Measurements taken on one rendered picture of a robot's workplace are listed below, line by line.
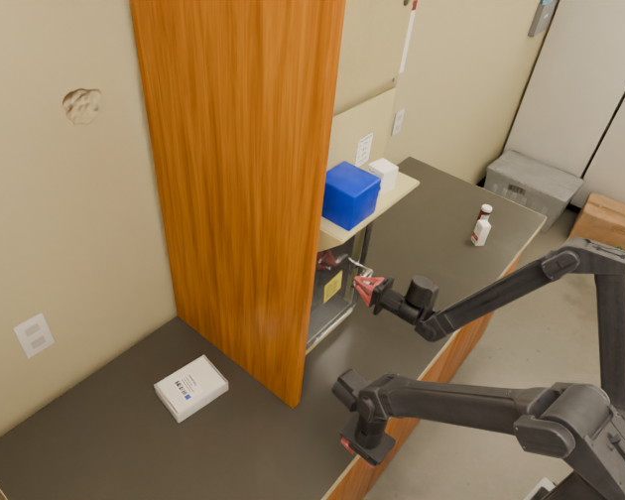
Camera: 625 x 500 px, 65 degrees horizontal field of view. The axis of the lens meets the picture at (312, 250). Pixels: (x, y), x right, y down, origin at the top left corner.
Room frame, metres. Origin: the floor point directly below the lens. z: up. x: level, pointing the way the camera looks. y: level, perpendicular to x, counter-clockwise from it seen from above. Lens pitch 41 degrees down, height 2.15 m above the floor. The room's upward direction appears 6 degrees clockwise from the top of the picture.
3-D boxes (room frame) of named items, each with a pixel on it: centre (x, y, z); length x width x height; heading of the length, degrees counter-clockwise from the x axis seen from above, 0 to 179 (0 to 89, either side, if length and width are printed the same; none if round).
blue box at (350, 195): (0.88, -0.06, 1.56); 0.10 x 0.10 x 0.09; 54
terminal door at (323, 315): (0.97, -0.07, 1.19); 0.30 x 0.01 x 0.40; 144
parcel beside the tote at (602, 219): (2.90, -2.08, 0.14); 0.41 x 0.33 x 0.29; 61
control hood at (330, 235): (0.94, -0.11, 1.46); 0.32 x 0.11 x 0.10; 144
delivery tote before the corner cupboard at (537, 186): (3.22, -1.58, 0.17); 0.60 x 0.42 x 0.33; 52
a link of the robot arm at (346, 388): (0.56, -0.13, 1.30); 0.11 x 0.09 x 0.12; 43
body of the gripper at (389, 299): (0.92, -0.22, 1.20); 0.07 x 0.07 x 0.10; 56
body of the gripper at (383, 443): (0.53, -0.16, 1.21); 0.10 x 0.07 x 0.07; 54
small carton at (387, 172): (0.99, -0.14, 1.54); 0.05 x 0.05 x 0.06; 45
